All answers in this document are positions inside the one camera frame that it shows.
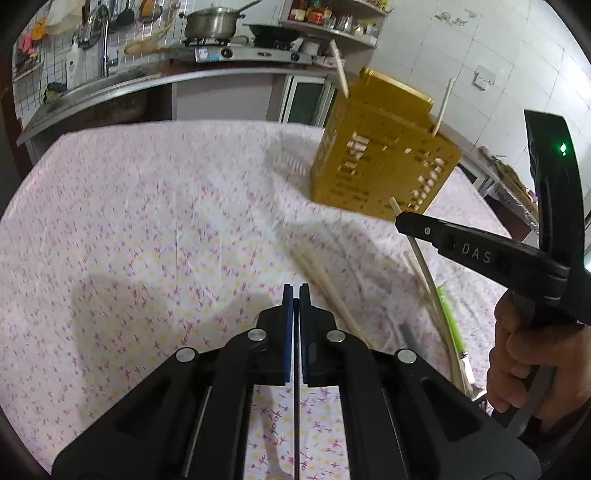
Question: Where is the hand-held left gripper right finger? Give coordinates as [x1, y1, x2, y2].
[298, 284, 541, 480]

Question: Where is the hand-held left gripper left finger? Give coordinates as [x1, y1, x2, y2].
[52, 284, 296, 480]

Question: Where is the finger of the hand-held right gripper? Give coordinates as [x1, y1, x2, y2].
[396, 212, 458, 257]

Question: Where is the wooden chopstick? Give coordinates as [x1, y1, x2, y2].
[402, 251, 469, 398]
[389, 197, 465, 391]
[431, 78, 453, 138]
[300, 251, 374, 349]
[329, 39, 350, 99]
[290, 254, 361, 342]

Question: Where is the golden perforated utensil holder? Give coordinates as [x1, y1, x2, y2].
[310, 67, 462, 220]

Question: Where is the green handled utensil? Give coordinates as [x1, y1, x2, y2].
[435, 285, 483, 400]

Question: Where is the person's right hand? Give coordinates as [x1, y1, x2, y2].
[487, 291, 591, 435]

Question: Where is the floral tablecloth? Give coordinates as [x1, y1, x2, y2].
[0, 121, 513, 480]

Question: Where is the glass cabinet door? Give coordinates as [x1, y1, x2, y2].
[281, 74, 339, 127]

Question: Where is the black wok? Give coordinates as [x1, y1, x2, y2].
[242, 23, 305, 47]

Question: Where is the gas stove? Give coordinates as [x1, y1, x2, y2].
[168, 39, 315, 65]

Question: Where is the steel cooking pot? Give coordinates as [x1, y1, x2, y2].
[179, 0, 263, 40]

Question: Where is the steel sink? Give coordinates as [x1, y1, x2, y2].
[46, 67, 155, 109]

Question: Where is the steel kitchen faucet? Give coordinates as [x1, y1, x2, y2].
[85, 7, 115, 78]

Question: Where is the white hanging cloth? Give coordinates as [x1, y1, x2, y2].
[46, 0, 88, 37]

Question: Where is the corner wall shelf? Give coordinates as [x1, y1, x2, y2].
[279, 0, 389, 47]

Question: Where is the small wire wall rack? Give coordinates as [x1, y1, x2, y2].
[13, 36, 45, 83]

